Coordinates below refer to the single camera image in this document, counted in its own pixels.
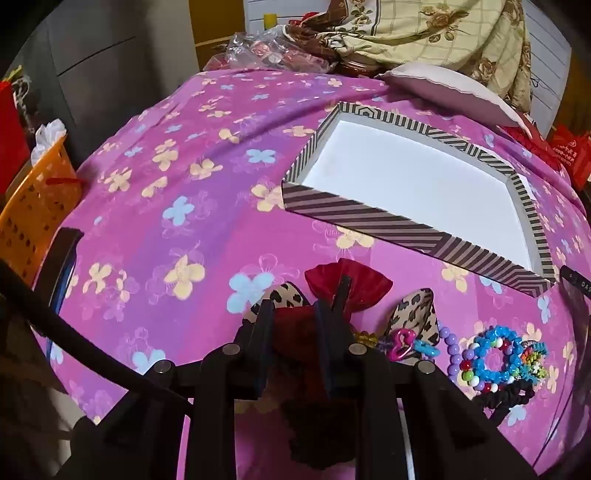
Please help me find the orange plastic basket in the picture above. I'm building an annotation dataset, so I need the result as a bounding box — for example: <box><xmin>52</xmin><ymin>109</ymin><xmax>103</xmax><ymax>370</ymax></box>
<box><xmin>0</xmin><ymin>134</ymin><xmax>84</xmax><ymax>287</ymax></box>

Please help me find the pink floral bedsheet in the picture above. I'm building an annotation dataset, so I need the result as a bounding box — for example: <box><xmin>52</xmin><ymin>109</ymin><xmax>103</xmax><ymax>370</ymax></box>
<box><xmin>32</xmin><ymin>69</ymin><xmax>591</xmax><ymax>480</ymax></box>

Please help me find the red shopping bag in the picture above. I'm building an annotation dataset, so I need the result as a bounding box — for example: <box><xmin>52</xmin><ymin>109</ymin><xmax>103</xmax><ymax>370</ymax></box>
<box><xmin>549</xmin><ymin>124</ymin><xmax>591</xmax><ymax>190</ymax></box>

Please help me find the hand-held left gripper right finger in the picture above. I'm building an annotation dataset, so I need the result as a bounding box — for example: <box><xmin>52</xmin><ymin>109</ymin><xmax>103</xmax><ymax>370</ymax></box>
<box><xmin>315</xmin><ymin>275</ymin><xmax>539</xmax><ymax>480</ymax></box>

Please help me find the striped cardboard box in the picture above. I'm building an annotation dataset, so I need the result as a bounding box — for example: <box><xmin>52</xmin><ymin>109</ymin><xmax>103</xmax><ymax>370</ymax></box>
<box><xmin>281</xmin><ymin>102</ymin><xmax>559</xmax><ymax>297</ymax></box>

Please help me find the clear plastic bag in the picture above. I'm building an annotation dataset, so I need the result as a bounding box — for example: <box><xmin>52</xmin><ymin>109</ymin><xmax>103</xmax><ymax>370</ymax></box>
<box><xmin>205</xmin><ymin>25</ymin><xmax>342</xmax><ymax>72</ymax></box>

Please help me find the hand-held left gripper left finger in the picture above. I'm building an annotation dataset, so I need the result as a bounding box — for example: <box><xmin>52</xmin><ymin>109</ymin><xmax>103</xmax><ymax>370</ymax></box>
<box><xmin>55</xmin><ymin>300</ymin><xmax>279</xmax><ymax>480</ymax></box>

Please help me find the black scrunchie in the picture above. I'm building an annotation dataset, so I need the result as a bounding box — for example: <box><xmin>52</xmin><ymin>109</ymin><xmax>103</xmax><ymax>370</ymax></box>
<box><xmin>471</xmin><ymin>381</ymin><xmax>539</xmax><ymax>428</ymax></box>

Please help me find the pink pillow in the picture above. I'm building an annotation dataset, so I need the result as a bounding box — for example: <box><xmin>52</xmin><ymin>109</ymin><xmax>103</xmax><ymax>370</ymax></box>
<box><xmin>376</xmin><ymin>62</ymin><xmax>532</xmax><ymax>130</ymax></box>

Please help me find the rainbow woven bracelet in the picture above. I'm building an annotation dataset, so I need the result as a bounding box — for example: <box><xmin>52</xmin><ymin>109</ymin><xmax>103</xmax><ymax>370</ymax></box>
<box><xmin>512</xmin><ymin>338</ymin><xmax>549</xmax><ymax>383</ymax></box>

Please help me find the red velvet leopard bow clip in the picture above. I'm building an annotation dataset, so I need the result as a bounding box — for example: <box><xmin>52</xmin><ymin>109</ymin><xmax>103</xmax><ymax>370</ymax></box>
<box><xmin>245</xmin><ymin>258</ymin><xmax>440</xmax><ymax>467</ymax></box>

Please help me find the white plastic bag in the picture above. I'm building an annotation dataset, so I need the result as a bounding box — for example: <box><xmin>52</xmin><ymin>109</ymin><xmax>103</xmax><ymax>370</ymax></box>
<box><xmin>31</xmin><ymin>118</ymin><xmax>68</xmax><ymax>162</ymax></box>

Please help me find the blue bead bracelet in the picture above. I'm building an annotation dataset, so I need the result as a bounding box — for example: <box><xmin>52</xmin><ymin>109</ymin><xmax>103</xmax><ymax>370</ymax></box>
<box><xmin>468</xmin><ymin>324</ymin><xmax>525</xmax><ymax>393</ymax></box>

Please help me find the amber bead heart charm bracelet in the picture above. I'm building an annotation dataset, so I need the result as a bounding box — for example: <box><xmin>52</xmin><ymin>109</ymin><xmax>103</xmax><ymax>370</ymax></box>
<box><xmin>352</xmin><ymin>327</ymin><xmax>438</xmax><ymax>364</ymax></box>

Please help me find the purple bead bracelet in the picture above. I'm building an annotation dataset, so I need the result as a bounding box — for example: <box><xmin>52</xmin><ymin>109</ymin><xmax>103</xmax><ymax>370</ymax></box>
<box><xmin>436</xmin><ymin>324</ymin><xmax>478</xmax><ymax>385</ymax></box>

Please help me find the yellow cabinet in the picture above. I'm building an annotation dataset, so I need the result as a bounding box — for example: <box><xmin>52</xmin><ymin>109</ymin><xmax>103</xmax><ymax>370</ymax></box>
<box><xmin>191</xmin><ymin>0</ymin><xmax>246</xmax><ymax>71</ymax></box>

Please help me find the red frilled cushion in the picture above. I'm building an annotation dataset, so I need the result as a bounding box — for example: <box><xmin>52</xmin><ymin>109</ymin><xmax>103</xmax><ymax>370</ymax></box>
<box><xmin>501</xmin><ymin>117</ymin><xmax>566</xmax><ymax>171</ymax></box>

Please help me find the red paper bag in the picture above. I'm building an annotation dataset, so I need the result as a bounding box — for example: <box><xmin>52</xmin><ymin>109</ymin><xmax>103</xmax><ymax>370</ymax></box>
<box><xmin>0</xmin><ymin>78</ymin><xmax>31</xmax><ymax>195</ymax></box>

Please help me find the beige floral quilt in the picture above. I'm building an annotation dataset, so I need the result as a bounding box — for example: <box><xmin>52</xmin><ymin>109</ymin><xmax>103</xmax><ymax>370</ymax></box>
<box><xmin>284</xmin><ymin>0</ymin><xmax>536</xmax><ymax>112</ymax></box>

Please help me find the black cable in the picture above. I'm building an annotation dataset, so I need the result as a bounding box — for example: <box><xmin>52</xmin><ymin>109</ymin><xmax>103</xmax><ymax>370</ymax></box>
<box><xmin>0</xmin><ymin>261</ymin><xmax>192</xmax><ymax>414</ymax></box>

